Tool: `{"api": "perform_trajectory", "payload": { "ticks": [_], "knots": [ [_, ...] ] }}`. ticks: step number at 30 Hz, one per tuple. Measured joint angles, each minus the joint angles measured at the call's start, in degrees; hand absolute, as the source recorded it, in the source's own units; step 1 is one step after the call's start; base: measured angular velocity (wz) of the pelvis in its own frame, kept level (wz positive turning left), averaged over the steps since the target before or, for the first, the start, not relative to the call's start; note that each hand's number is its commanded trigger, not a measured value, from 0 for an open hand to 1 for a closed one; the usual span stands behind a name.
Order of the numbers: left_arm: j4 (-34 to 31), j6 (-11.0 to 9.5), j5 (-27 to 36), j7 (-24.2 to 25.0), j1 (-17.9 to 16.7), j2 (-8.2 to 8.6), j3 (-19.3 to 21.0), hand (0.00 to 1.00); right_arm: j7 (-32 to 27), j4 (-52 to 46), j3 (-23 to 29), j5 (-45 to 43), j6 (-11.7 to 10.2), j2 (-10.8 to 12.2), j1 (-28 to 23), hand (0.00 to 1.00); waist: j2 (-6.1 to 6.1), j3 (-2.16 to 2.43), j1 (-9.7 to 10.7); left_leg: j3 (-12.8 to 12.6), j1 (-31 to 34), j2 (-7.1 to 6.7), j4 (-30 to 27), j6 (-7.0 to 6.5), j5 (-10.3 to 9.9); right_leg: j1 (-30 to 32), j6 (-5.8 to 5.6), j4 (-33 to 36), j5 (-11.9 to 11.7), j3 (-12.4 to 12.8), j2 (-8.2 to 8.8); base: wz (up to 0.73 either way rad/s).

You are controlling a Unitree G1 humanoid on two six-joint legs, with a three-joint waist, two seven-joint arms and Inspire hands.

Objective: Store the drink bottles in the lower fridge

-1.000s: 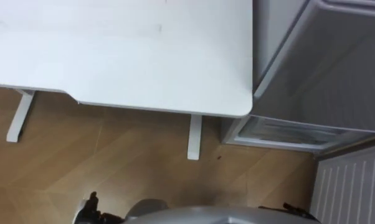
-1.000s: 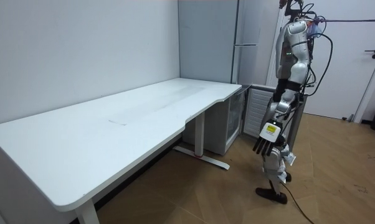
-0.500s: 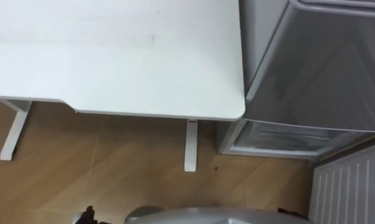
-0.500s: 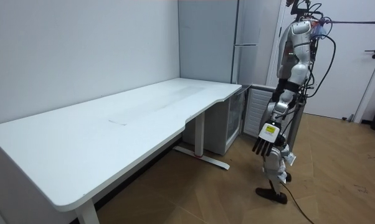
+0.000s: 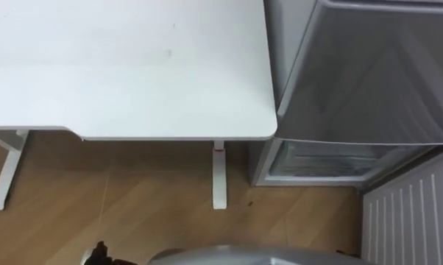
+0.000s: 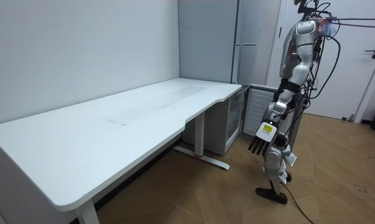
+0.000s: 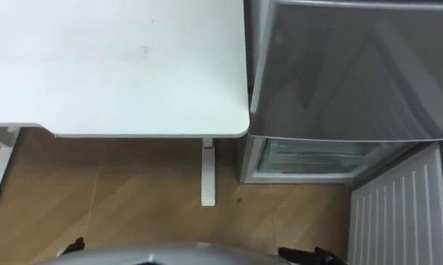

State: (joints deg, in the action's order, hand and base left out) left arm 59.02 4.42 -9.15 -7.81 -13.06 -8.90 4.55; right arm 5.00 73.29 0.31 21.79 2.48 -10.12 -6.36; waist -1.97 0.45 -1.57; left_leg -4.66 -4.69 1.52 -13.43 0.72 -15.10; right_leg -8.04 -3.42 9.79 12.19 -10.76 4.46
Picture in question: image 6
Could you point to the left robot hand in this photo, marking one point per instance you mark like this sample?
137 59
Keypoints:
266 132

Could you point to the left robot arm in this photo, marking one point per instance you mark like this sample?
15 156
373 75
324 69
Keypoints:
299 73

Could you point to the white slatted cabinet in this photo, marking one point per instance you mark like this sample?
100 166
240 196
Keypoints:
257 105

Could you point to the robot legs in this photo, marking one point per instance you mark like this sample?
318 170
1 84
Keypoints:
274 161

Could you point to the small glass-door fridge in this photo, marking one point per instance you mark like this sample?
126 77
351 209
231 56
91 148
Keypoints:
218 124

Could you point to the robot body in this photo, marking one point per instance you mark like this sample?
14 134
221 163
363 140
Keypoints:
291 53

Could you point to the white door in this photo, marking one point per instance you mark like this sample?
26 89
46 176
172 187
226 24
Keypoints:
352 77

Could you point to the tall grey fridge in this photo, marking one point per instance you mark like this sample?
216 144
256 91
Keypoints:
206 40

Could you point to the white desk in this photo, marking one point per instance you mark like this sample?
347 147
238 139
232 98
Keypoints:
112 124

